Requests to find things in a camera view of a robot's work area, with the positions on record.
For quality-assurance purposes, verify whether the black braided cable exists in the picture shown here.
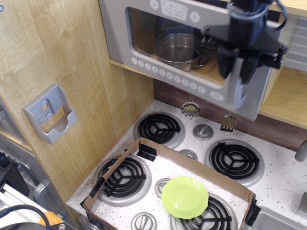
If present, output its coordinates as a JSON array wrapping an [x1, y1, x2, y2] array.
[[0, 204, 52, 230]]

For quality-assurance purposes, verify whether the grey front stove knob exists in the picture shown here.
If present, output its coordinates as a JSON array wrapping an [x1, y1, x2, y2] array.
[[131, 212, 157, 230]]

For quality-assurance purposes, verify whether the black burner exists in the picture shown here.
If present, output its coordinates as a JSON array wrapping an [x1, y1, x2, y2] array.
[[133, 113, 186, 149], [203, 139, 265, 187], [170, 193, 238, 230], [98, 156, 152, 207]]

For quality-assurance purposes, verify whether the grey wall phone holder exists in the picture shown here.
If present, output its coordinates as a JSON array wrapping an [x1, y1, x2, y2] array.
[[23, 84, 78, 144]]

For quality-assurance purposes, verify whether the orange object bottom left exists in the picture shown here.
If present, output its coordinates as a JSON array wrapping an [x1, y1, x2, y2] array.
[[38, 212, 63, 226]]

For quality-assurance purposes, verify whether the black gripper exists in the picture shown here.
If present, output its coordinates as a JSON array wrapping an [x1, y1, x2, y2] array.
[[201, 14, 287, 84]]

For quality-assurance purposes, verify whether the grey middle stove knob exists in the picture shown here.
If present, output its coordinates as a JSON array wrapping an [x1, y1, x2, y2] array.
[[154, 178, 171, 198]]

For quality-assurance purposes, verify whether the grey toy microwave door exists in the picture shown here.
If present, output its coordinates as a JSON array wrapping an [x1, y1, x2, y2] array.
[[99, 0, 287, 121]]

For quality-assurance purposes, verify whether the hanging round strainer toy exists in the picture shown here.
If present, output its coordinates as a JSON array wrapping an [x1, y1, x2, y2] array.
[[181, 94, 200, 118]]

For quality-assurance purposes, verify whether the back right black burner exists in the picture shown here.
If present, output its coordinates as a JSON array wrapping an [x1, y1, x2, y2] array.
[[203, 139, 265, 187]]

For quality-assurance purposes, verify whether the back left black burner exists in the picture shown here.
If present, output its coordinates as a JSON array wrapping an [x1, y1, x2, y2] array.
[[133, 113, 186, 149]]

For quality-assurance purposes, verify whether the front left black burner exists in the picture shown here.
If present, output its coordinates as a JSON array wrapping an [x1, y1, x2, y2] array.
[[98, 156, 152, 207]]

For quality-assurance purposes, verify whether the front right black burner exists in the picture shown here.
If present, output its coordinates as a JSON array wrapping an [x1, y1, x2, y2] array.
[[170, 193, 238, 230]]

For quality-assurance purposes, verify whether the grey centre small knob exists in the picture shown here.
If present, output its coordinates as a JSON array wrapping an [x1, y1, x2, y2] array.
[[179, 149, 198, 161]]

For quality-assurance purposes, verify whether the green plastic plate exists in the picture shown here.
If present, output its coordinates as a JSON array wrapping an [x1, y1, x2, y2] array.
[[161, 176, 209, 219]]

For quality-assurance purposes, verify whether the grey sink faucet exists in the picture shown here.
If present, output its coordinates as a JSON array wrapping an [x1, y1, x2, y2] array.
[[295, 140, 307, 162]]

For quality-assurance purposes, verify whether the stainless steel pot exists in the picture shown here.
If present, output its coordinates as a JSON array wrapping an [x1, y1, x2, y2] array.
[[154, 33, 209, 72]]

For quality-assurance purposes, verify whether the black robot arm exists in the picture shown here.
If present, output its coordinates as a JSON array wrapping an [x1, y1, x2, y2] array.
[[201, 0, 288, 84]]

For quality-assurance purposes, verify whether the grey stove knob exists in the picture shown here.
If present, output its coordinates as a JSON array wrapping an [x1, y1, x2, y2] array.
[[193, 124, 214, 141], [154, 178, 171, 198], [131, 212, 157, 230]]

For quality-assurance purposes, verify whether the grey back stove knob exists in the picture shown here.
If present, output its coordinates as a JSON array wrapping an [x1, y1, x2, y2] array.
[[193, 124, 214, 141]]

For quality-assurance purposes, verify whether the grey oven door handle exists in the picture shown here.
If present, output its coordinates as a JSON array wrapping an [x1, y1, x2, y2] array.
[[32, 183, 52, 209]]

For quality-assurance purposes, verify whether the brown cardboard frame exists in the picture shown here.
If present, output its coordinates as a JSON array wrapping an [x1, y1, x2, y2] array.
[[82, 138, 260, 230]]

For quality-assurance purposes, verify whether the hanging small spatula toy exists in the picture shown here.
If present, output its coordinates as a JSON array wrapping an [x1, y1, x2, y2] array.
[[220, 111, 236, 132]]

